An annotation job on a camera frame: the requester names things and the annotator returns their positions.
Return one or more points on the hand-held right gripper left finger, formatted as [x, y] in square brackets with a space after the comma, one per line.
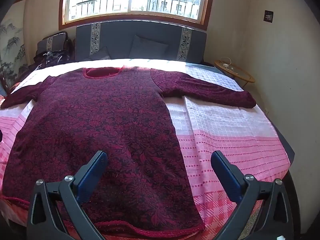
[93, 173]

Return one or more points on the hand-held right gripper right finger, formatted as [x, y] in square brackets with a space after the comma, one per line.
[225, 173]

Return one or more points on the maroon floral knit sweater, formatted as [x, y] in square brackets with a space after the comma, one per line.
[100, 117]

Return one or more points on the dark patterned clothes pile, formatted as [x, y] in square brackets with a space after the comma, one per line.
[52, 57]

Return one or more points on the pink checkered bed sheet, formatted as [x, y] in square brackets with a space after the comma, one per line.
[225, 135]

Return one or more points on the round wooden side table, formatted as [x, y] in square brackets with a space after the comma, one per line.
[241, 75]

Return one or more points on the small grey pillow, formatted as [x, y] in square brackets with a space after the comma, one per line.
[100, 55]

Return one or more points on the large grey pillow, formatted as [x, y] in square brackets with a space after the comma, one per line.
[147, 48]

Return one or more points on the wooden chair with grey cushion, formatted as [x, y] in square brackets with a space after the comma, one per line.
[53, 41]

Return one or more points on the grey padded headboard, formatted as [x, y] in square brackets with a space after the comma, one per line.
[150, 30]

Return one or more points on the landscape wall painting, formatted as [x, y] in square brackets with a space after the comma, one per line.
[12, 47]

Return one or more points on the dark wall switch plate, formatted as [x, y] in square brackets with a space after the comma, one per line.
[268, 16]

